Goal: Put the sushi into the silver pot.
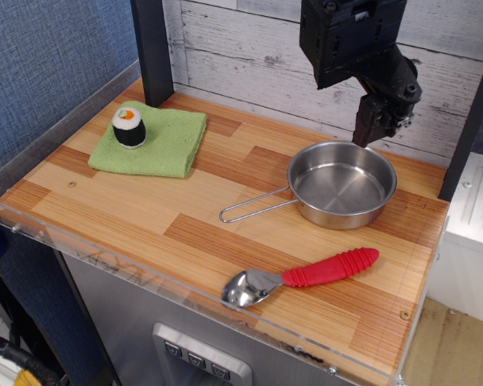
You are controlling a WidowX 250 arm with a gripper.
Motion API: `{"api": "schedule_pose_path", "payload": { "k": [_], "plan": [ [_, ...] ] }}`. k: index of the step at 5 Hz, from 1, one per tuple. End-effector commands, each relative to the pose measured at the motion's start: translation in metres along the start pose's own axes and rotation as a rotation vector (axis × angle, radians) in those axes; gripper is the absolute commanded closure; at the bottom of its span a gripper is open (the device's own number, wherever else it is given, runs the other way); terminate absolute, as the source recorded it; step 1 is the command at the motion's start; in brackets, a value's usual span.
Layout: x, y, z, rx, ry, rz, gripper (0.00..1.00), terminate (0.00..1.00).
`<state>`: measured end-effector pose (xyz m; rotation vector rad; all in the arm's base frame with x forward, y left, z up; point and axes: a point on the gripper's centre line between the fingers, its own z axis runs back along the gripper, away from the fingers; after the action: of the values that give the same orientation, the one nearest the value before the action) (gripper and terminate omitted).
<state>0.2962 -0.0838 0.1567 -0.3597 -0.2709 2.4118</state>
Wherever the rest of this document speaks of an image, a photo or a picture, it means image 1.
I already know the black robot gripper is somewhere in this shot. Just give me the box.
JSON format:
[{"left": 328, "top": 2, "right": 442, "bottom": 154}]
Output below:
[{"left": 299, "top": 1, "right": 422, "bottom": 146}]

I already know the dark right frame post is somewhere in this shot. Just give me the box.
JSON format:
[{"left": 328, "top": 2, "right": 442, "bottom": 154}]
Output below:
[{"left": 438, "top": 74, "right": 483, "bottom": 202}]

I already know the green cloth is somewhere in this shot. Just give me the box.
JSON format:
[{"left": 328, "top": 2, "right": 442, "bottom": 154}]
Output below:
[{"left": 88, "top": 101, "right": 207, "bottom": 178}]

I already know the dark left frame post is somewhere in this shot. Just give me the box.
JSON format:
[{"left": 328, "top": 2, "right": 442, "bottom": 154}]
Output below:
[{"left": 130, "top": 0, "right": 174, "bottom": 107}]

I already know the stainless steel pot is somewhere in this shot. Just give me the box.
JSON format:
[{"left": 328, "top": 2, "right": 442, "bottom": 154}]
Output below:
[{"left": 219, "top": 140, "right": 398, "bottom": 230}]

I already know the white aluminium rail block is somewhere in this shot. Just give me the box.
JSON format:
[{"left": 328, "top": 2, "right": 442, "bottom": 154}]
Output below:
[{"left": 446, "top": 153, "right": 483, "bottom": 244}]

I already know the dark frame post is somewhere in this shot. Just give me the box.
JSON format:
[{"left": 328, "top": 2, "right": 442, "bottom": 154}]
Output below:
[
  {"left": 438, "top": 74, "right": 483, "bottom": 202},
  {"left": 130, "top": 0, "right": 174, "bottom": 107}
]

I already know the black cable bundle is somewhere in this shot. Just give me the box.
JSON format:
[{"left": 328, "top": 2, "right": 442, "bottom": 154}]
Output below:
[{"left": 0, "top": 341, "right": 64, "bottom": 386}]

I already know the clear acrylic table guard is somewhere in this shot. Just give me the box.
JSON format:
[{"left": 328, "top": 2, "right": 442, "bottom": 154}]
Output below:
[{"left": 0, "top": 64, "right": 448, "bottom": 385}]

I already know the plush sushi roll toy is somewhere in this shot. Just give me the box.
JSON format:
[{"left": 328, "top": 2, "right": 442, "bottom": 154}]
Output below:
[{"left": 112, "top": 107, "right": 147, "bottom": 149}]

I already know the silver button control panel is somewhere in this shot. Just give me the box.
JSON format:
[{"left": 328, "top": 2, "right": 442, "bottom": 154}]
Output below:
[{"left": 152, "top": 322, "right": 253, "bottom": 385}]

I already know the red handled metal spoon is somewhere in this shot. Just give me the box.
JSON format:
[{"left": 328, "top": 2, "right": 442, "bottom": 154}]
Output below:
[{"left": 221, "top": 248, "right": 380, "bottom": 308}]

